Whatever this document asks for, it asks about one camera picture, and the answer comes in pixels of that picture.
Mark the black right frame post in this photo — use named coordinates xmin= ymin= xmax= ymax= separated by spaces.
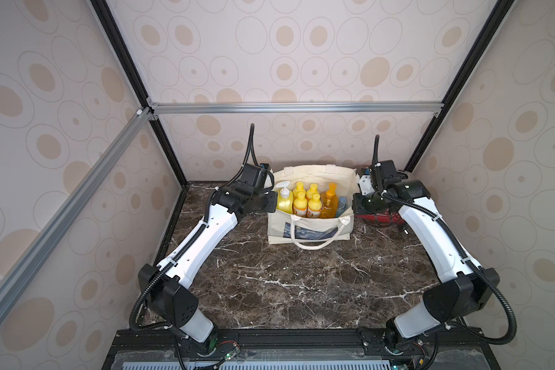
xmin=405 ymin=0 xmax=515 ymax=172

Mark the black left frame post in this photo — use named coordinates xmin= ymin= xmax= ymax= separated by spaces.
xmin=89 ymin=0 xmax=189 ymax=187

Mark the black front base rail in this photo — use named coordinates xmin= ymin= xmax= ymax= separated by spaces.
xmin=103 ymin=328 xmax=500 ymax=369

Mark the silver diagonal frame bar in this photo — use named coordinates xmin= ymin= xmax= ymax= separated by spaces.
xmin=0 ymin=107 xmax=154 ymax=325

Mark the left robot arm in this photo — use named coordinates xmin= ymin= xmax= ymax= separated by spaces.
xmin=129 ymin=129 xmax=278 ymax=355

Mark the cream starry night shopping bag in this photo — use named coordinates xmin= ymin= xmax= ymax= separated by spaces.
xmin=268 ymin=164 xmax=359 ymax=251

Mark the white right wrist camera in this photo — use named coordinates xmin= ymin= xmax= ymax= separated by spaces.
xmin=356 ymin=168 xmax=375 ymax=196

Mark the yellow dish soap pump bottle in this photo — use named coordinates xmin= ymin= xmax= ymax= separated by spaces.
xmin=274 ymin=181 xmax=294 ymax=214

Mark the blue cap water bottle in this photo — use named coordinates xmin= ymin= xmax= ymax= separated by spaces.
xmin=335 ymin=196 xmax=348 ymax=217

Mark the black frame post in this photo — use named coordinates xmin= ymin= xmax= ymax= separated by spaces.
xmin=89 ymin=0 xmax=189 ymax=187
xmin=405 ymin=0 xmax=515 ymax=172

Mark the yellow cap juice bottle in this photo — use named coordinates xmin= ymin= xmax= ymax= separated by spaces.
xmin=305 ymin=183 xmax=319 ymax=200
xmin=307 ymin=193 xmax=323 ymax=218
xmin=293 ymin=191 xmax=308 ymax=217
xmin=292 ymin=181 xmax=306 ymax=199

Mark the orange dish soap pump bottle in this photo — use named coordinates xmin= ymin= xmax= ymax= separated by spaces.
xmin=320 ymin=183 xmax=339 ymax=219

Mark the red white toaster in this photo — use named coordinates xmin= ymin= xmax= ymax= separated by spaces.
xmin=354 ymin=185 xmax=405 ymax=228

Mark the silver horizontal frame bar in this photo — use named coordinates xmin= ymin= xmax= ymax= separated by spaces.
xmin=152 ymin=101 xmax=444 ymax=115

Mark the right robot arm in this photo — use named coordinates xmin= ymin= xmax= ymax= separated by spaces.
xmin=352 ymin=140 xmax=517 ymax=355

